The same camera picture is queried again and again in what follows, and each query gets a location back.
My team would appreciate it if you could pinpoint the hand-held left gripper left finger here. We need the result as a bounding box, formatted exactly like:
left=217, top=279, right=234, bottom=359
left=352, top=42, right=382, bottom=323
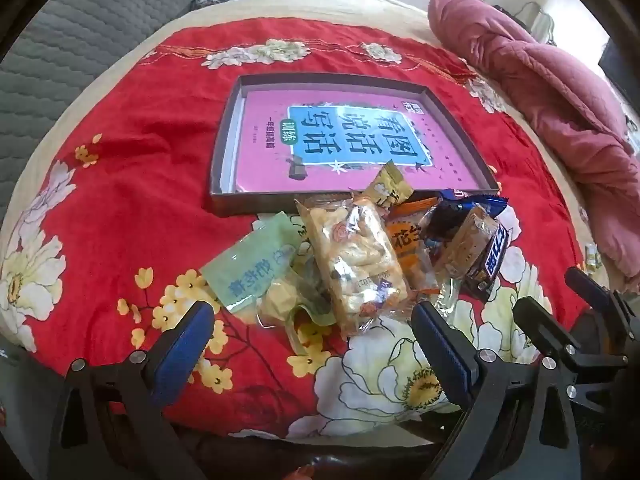
left=47, top=301, right=217, bottom=480

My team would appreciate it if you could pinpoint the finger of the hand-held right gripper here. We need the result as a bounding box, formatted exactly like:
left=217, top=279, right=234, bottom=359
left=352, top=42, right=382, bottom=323
left=565, top=266, right=637, bottom=342
left=512, top=297, right=628, bottom=377

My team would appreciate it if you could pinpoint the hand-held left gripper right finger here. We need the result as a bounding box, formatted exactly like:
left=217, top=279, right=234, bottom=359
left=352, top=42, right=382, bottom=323
left=410, top=301, right=596, bottom=480

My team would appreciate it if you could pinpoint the brown chocolate bar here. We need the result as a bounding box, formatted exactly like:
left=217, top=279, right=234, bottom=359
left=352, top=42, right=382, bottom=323
left=462, top=222, right=516, bottom=302

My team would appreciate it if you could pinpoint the green candy wrapper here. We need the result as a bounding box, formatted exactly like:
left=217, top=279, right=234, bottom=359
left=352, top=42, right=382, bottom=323
left=200, top=211, right=321, bottom=331

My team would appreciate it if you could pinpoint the orange snack packet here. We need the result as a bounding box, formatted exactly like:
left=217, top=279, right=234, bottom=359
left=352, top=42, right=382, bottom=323
left=385, top=197, right=441, bottom=301

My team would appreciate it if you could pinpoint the large clear pastry roll packet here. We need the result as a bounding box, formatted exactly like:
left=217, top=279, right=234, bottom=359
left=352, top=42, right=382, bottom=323
left=295, top=195, right=411, bottom=338

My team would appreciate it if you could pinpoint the dark blue snack packet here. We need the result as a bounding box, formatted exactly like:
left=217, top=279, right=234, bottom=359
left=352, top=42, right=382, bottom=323
left=420, top=189, right=508, bottom=251

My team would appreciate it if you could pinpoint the small yellow snack packet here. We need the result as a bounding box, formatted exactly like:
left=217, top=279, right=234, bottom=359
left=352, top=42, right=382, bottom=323
left=362, top=160, right=415, bottom=208

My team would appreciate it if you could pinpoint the pink shallow box tray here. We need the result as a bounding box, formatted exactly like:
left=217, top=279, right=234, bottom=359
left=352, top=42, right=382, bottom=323
left=209, top=74, right=501, bottom=218

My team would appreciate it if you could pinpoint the small yellow candy packet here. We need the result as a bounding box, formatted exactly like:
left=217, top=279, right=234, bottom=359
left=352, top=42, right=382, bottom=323
left=581, top=242, right=602, bottom=274

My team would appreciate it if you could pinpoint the red floral blanket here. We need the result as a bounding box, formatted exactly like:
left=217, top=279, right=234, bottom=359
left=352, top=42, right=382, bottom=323
left=0, top=17, right=587, bottom=441

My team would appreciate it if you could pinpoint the pink quilt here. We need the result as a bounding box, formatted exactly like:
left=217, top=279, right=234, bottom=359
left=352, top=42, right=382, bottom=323
left=427, top=0, right=640, bottom=281

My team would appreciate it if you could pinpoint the pink book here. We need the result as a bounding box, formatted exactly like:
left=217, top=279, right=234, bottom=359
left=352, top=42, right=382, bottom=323
left=227, top=90, right=488, bottom=196

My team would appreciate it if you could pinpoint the grey quilted headboard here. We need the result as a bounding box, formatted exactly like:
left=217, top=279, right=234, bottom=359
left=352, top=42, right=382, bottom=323
left=0, top=0, right=221, bottom=221

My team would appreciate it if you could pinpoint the beige bed sheet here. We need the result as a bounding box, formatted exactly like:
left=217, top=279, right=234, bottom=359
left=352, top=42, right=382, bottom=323
left=0, top=0, right=640, bottom=311

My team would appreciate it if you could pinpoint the white wire rack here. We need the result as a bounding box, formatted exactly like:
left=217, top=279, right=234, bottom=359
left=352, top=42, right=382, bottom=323
left=515, top=2, right=557, bottom=42

